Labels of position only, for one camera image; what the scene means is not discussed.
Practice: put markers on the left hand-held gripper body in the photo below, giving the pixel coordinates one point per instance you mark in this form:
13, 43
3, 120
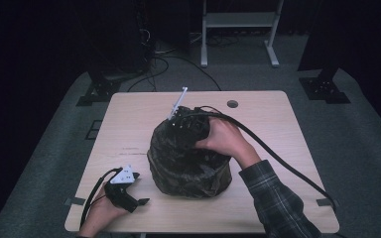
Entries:
120, 195

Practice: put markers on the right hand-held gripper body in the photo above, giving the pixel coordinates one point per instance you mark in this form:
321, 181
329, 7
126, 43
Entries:
190, 127

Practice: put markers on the black plastic trash bag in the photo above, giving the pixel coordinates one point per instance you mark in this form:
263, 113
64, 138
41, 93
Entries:
185, 168

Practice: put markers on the person's left hand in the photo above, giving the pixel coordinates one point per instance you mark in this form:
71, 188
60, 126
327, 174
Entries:
101, 214

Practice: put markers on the person's right hand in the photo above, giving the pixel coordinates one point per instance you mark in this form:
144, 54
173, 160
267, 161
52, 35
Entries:
226, 140

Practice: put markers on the grey tape strip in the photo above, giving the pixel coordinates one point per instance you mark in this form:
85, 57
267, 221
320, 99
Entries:
324, 202
76, 201

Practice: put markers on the black stand base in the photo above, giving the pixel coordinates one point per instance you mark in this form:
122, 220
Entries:
324, 87
101, 91

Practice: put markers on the white metal stand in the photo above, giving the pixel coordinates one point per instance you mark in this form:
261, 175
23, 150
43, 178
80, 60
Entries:
241, 20

